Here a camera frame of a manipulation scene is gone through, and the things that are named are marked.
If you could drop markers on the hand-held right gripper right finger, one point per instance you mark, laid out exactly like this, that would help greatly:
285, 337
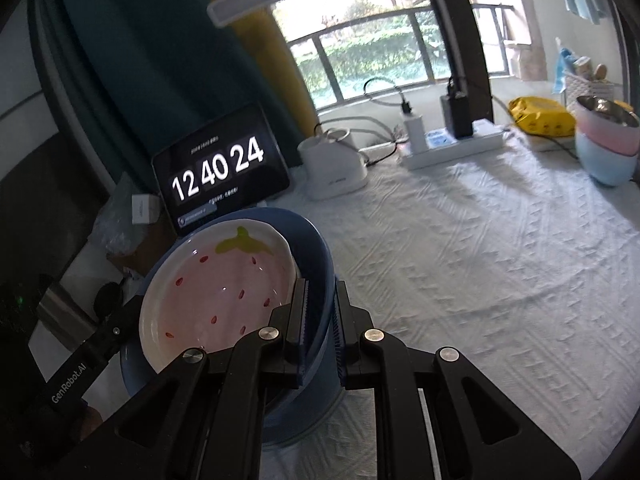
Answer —
341, 320

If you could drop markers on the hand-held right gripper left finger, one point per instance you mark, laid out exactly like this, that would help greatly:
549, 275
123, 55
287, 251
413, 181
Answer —
302, 310

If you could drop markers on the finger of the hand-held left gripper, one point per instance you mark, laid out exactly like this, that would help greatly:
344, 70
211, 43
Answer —
110, 302

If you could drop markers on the dark blue bowl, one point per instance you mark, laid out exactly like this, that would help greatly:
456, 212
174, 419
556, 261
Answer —
320, 270

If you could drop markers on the strawberry print bowl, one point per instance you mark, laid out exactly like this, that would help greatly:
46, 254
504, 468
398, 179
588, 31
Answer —
215, 280

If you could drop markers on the brown cardboard box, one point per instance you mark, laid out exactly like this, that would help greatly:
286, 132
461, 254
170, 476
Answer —
135, 260

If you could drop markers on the clear plastic bag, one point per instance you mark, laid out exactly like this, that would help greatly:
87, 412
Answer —
112, 220

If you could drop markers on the small white box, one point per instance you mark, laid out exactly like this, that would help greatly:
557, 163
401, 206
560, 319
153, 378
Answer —
146, 209

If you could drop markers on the white desk lamp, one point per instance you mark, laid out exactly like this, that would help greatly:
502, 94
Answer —
335, 170

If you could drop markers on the white textured tablecloth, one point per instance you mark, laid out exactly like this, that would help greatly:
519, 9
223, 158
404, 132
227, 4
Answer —
475, 260

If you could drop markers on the black tablet clock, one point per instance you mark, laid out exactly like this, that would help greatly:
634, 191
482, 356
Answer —
220, 170

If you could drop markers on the white charger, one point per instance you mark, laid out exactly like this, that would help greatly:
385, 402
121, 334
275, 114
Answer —
415, 132

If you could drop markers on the white power strip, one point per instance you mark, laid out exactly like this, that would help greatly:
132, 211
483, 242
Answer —
475, 142

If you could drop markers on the black charger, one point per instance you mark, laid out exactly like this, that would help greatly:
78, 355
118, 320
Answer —
456, 115

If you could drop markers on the yellow curtain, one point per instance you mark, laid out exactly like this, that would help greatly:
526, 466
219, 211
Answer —
270, 70

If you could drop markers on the teal curtain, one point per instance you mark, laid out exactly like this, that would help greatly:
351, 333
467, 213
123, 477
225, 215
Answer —
150, 60

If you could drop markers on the yellow tissue pack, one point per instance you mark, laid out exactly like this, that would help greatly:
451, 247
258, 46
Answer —
542, 117

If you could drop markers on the balcony railing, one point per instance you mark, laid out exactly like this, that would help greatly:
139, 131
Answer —
380, 17

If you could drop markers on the light blue bowl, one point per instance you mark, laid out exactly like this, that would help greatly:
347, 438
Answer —
605, 165

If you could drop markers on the pink bowl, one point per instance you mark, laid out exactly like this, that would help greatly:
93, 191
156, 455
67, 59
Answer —
600, 137

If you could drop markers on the balcony cardboard box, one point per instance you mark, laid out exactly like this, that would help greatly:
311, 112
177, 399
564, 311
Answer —
530, 62

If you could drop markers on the blue bag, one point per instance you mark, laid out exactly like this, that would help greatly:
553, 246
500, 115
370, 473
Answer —
564, 67

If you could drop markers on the white woven basket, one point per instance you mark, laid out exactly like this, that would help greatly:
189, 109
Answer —
590, 90

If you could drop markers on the metal bowl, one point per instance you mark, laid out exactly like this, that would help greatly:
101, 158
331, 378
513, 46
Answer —
607, 110

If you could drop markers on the dark sliding door frame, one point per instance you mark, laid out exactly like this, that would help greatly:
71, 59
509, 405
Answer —
460, 35

